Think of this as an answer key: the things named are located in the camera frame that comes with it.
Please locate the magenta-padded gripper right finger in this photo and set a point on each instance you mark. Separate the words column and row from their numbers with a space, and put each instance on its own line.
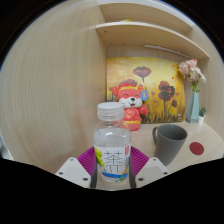
column 153, row 170

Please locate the white light strip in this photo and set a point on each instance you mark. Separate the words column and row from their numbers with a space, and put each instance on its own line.
column 166, row 50

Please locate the clear plastic drink bottle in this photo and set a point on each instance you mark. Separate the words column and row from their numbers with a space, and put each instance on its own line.
column 112, row 146

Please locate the light wooden shelf board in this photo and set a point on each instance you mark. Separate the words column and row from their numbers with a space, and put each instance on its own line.
column 143, row 13
column 146, row 35

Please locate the yellow poppy flower painting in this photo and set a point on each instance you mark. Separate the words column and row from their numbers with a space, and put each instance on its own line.
column 160, row 73

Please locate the small potted succulent plant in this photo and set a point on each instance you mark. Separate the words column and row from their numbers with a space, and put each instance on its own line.
column 201, row 117

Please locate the red plush bear toy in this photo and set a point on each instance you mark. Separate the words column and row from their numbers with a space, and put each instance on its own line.
column 131, row 100

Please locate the teal faceted vase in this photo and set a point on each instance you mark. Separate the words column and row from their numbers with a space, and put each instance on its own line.
column 192, row 108

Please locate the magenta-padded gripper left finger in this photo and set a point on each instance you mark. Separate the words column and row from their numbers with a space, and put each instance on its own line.
column 71, row 170

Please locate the pink and white flower bouquet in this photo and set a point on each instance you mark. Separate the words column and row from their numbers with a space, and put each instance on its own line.
column 191, row 71

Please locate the flat round red coaster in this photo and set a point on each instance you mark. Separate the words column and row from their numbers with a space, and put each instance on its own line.
column 196, row 148

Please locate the grey ribbed cup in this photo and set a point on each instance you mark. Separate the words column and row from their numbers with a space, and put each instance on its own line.
column 170, row 145

